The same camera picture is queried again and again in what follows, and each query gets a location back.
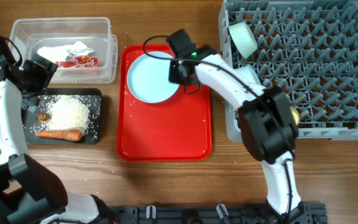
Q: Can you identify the white tissue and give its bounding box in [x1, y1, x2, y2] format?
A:
[37, 41, 94, 62]

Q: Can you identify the light blue plate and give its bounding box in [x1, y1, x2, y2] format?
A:
[126, 54, 179, 103]

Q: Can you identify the brown mushroom piece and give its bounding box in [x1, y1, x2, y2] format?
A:
[36, 112, 51, 123]

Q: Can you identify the red snack wrapper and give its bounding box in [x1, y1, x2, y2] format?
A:
[57, 56, 99, 68]

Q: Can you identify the green bowl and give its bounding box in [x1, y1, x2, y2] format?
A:
[229, 22, 257, 58]

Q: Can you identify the orange carrot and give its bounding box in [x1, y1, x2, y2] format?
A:
[35, 129, 82, 142]

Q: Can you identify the yellow plastic cup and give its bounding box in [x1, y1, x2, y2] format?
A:
[290, 106, 300, 126]

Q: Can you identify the light blue bowl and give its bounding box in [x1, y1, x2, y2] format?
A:
[235, 66, 265, 91]

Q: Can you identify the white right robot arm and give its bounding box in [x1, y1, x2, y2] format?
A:
[166, 29, 301, 215]

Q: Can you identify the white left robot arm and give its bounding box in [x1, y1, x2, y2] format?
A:
[0, 36, 119, 223]

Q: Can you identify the black waste tray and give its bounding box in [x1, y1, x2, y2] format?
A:
[22, 88, 102, 145]

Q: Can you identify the grey dishwasher rack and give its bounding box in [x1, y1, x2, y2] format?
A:
[218, 1, 358, 141]

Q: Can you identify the white rice pile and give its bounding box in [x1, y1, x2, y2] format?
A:
[24, 95, 102, 144]

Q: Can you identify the clear plastic bin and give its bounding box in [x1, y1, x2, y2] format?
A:
[10, 17, 118, 83]

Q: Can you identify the red plastic tray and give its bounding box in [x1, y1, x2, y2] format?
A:
[116, 45, 213, 162]

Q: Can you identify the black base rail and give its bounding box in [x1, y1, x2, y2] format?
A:
[111, 203, 328, 224]

